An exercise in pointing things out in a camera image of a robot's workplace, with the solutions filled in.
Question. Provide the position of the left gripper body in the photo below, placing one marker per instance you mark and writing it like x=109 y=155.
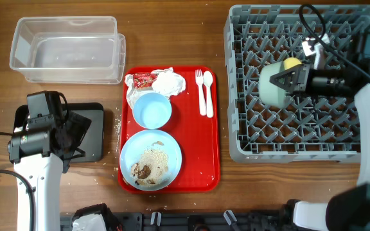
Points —
x=61 y=123

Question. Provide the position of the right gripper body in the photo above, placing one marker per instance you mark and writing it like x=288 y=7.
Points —
x=318 y=82

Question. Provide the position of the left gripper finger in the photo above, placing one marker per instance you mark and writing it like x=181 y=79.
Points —
x=76 y=127
x=63 y=144

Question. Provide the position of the yellow plastic cup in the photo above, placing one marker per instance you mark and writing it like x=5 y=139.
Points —
x=291 y=62

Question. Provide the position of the light green bowl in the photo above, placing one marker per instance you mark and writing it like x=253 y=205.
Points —
x=269 y=93

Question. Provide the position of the light blue plate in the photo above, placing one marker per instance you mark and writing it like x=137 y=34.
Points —
x=135 y=146

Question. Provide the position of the light blue bowl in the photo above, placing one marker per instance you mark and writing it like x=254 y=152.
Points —
x=152 y=111

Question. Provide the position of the white plastic spoon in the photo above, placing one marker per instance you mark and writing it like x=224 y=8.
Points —
x=208 y=81

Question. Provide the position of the red strawberry snack wrapper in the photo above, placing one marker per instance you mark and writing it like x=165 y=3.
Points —
x=143 y=80

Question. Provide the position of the white plastic fork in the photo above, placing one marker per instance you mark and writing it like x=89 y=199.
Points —
x=199 y=81

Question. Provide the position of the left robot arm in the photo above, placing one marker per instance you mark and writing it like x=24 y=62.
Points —
x=41 y=183

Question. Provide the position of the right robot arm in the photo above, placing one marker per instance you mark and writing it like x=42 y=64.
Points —
x=349 y=210

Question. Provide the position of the grey dishwasher rack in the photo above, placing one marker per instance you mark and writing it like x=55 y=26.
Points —
x=308 y=127

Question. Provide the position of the black plastic bin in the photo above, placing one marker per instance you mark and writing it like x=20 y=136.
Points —
x=95 y=134

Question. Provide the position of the clear plastic bin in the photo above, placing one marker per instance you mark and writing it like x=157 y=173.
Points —
x=72 y=49

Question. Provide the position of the red serving tray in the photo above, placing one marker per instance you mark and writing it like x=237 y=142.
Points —
x=197 y=136

